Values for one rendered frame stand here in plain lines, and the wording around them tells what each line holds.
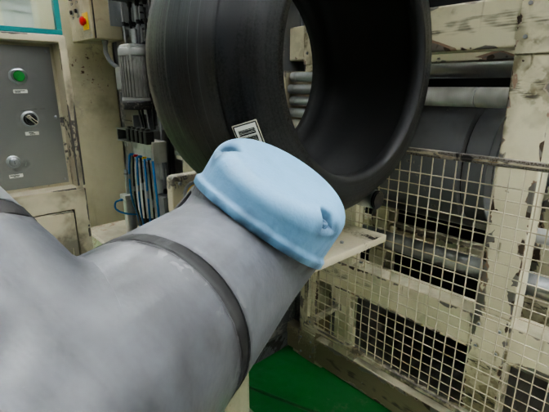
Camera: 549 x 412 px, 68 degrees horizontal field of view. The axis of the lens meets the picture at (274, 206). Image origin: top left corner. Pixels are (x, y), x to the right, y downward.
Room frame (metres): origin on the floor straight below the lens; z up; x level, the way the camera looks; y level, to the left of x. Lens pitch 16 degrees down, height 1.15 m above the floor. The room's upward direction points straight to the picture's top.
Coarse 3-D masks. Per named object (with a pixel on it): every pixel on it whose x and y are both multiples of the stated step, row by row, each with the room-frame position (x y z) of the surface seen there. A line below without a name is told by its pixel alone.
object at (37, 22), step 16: (0, 0) 0.99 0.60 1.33; (16, 0) 1.01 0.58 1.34; (32, 0) 1.03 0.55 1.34; (48, 0) 1.05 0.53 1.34; (0, 16) 0.98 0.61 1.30; (16, 16) 1.00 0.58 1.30; (32, 16) 1.03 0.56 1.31; (48, 16) 1.05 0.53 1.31; (32, 32) 1.02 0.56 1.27; (48, 32) 1.04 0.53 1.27
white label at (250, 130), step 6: (252, 120) 0.62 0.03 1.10; (234, 126) 0.63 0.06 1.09; (240, 126) 0.63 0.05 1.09; (246, 126) 0.63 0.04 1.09; (252, 126) 0.63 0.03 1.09; (258, 126) 0.63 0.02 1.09; (234, 132) 0.63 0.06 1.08; (240, 132) 0.63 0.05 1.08; (246, 132) 0.63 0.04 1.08; (252, 132) 0.63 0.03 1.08; (258, 132) 0.63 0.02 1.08; (252, 138) 0.63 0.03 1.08; (258, 138) 0.63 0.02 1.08
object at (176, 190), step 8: (168, 176) 0.95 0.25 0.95; (176, 176) 0.95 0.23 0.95; (184, 176) 0.96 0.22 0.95; (192, 176) 0.97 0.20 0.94; (168, 184) 0.94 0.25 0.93; (176, 184) 0.94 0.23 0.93; (184, 184) 0.96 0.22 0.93; (192, 184) 0.97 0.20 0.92; (168, 192) 0.95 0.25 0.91; (176, 192) 0.94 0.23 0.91; (184, 192) 0.95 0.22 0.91; (168, 200) 0.95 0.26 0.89; (176, 200) 0.94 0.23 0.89; (168, 208) 0.95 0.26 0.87
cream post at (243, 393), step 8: (184, 160) 1.11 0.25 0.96; (184, 168) 1.11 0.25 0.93; (248, 376) 1.12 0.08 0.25; (248, 384) 1.11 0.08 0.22; (240, 392) 1.09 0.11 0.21; (248, 392) 1.11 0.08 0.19; (232, 400) 1.07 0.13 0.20; (240, 400) 1.09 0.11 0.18; (248, 400) 1.11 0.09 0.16; (232, 408) 1.07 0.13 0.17; (240, 408) 1.09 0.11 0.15; (248, 408) 1.11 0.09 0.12
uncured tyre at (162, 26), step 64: (192, 0) 0.67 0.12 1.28; (256, 0) 0.62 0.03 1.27; (320, 0) 1.12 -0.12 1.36; (384, 0) 1.03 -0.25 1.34; (192, 64) 0.66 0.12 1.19; (256, 64) 0.62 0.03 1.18; (320, 64) 1.14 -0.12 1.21; (384, 64) 1.08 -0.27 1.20; (192, 128) 0.70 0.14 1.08; (320, 128) 1.13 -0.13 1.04; (384, 128) 1.02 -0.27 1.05
